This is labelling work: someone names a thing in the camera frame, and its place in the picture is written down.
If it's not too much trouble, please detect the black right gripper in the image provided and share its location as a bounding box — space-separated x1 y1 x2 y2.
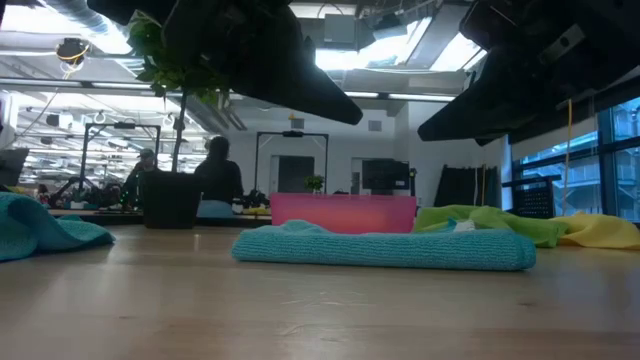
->
416 0 617 148

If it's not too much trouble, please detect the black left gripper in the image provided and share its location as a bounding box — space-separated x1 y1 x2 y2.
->
164 0 364 127

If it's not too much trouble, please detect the teal microfiber towel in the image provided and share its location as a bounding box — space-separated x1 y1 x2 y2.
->
230 218 538 273
0 191 116 263

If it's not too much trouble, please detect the green microfiber towel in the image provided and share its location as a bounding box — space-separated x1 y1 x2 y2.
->
412 204 570 249

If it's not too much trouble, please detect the pink translucent plastic basket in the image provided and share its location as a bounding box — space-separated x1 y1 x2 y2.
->
268 193 418 235

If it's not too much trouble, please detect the yellow microfiber towel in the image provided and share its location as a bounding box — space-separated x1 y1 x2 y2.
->
554 211 640 251

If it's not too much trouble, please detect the black curtain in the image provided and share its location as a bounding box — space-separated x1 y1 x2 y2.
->
432 164 502 209

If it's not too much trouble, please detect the black plastic crate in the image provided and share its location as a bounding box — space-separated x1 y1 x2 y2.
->
502 174 557 220

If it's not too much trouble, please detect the small background potted plant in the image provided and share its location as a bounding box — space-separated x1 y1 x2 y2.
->
303 174 327 195

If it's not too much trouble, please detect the person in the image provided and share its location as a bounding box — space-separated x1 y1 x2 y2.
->
122 147 162 209
193 135 245 219

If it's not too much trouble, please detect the artificial green potted plant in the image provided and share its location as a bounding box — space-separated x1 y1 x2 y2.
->
125 9 231 231

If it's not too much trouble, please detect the dark grey monitor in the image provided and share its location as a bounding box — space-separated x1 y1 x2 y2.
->
0 147 30 187

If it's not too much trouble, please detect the black wall screen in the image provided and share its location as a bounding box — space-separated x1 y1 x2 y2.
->
362 158 412 192

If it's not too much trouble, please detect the black aluminium table frame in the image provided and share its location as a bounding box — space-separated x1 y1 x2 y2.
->
49 208 274 229

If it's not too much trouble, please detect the ceiling cord reel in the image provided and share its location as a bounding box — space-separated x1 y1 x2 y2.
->
54 37 91 67

